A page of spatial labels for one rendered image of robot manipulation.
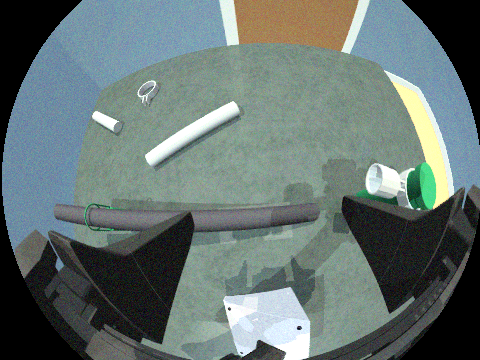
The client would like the white faceted cup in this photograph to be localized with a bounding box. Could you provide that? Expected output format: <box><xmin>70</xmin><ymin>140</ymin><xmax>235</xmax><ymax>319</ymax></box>
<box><xmin>365</xmin><ymin>163</ymin><xmax>415</xmax><ymax>209</ymax></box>

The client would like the grey metal pipe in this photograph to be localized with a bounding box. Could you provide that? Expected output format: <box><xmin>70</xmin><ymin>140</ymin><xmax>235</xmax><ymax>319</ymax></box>
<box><xmin>53</xmin><ymin>203</ymin><xmax>320</xmax><ymax>233</ymax></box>

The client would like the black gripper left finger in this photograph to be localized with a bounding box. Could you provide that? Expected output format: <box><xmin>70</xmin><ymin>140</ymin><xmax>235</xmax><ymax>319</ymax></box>
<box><xmin>48</xmin><ymin>212</ymin><xmax>195</xmax><ymax>345</ymax></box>

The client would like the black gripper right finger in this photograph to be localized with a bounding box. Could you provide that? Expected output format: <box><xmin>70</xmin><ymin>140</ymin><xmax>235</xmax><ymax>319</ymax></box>
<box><xmin>341</xmin><ymin>188</ymin><xmax>465</xmax><ymax>315</ymax></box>

